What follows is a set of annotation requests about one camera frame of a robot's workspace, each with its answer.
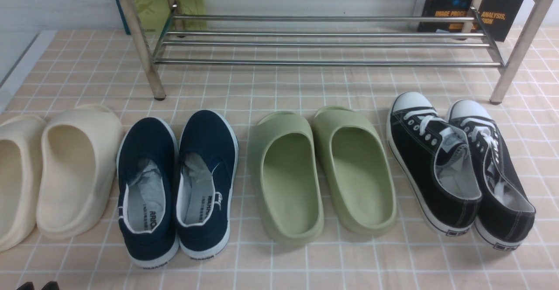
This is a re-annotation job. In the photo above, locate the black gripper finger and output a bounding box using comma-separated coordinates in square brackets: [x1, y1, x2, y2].
[41, 281, 60, 290]

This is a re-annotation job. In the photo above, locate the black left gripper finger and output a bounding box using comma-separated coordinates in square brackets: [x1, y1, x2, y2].
[16, 282, 35, 290]

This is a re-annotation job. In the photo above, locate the navy canvas shoe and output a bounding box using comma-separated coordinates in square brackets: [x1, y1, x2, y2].
[116, 117, 179, 269]
[174, 110, 239, 260]

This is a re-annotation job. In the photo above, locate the metal shoe rack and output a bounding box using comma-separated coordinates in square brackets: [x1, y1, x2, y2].
[118, 0, 554, 105]

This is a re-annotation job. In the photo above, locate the cream slipper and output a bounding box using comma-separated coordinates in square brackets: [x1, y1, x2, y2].
[0, 114, 46, 252]
[36, 104, 124, 239]

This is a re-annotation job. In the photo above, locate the cream slipper far left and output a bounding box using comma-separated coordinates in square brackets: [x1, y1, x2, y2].
[0, 114, 46, 252]

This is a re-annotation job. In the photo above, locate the green slipper left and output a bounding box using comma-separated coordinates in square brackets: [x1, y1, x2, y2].
[247, 111, 324, 248]

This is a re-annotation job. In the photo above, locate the green slipper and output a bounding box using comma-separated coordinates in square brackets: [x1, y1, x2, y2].
[247, 111, 324, 248]
[311, 105, 397, 236]

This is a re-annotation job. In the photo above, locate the blue yellow-green box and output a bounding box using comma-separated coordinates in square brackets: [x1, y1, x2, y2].
[115, 0, 207, 35]

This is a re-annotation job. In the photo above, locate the green slipper right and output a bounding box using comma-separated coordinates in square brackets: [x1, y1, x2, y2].
[311, 105, 397, 236]

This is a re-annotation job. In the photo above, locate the black canvas sneaker left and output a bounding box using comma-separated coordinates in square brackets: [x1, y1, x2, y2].
[386, 92, 483, 237]

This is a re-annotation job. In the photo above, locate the black canvas sneaker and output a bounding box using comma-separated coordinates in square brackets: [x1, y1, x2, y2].
[447, 100, 536, 252]
[386, 92, 483, 237]

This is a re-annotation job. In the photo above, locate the black canvas sneaker right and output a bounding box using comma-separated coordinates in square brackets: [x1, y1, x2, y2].
[447, 100, 536, 252]

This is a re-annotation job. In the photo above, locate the black image analysis book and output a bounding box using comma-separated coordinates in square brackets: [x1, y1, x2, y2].
[411, 0, 524, 42]

